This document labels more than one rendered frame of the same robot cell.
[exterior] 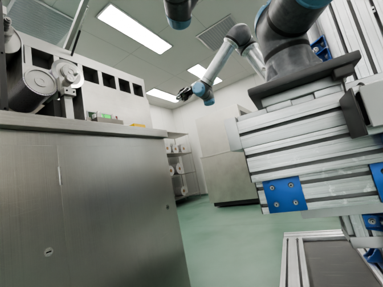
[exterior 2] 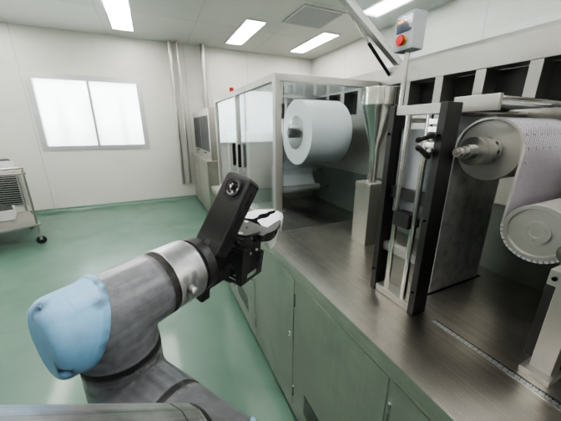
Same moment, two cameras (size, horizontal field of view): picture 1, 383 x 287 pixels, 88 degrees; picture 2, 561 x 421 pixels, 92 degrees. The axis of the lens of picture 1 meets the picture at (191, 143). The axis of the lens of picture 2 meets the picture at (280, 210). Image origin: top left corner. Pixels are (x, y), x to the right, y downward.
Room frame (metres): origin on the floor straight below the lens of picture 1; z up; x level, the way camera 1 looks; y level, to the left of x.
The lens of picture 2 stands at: (0.64, -0.14, 1.39)
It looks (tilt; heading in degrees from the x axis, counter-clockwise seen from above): 17 degrees down; 123
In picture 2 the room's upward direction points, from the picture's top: straight up
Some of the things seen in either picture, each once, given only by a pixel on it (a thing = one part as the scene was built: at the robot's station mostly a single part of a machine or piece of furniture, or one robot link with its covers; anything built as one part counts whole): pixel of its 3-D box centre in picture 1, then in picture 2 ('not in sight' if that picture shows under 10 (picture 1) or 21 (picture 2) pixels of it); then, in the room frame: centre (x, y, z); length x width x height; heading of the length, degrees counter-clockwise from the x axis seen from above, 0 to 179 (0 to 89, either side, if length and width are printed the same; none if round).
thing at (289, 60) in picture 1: (290, 69); not in sight; (0.51, -0.30, 0.87); 0.15 x 0.15 x 0.10
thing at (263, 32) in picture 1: (280, 30); not in sight; (0.51, -0.30, 0.98); 0.13 x 0.12 x 0.14; 1
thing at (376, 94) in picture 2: not in sight; (379, 96); (0.35, 1.00, 1.50); 0.14 x 0.14 x 0.06
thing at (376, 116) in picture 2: not in sight; (371, 178); (0.35, 1.00, 1.18); 0.14 x 0.14 x 0.57
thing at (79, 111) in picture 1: (72, 110); not in sight; (1.02, 0.60, 1.11); 0.23 x 0.01 x 0.18; 58
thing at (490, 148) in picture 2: (0, 31); (479, 150); (0.68, 0.64, 1.33); 0.06 x 0.06 x 0.06; 58
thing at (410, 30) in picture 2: not in sight; (407, 32); (0.45, 0.85, 1.66); 0.07 x 0.07 x 0.10; 58
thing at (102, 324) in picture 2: not in sight; (111, 311); (0.38, -0.04, 1.21); 0.11 x 0.08 x 0.09; 91
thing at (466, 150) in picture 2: (5, 23); (463, 151); (0.65, 0.59, 1.33); 0.06 x 0.03 x 0.03; 58
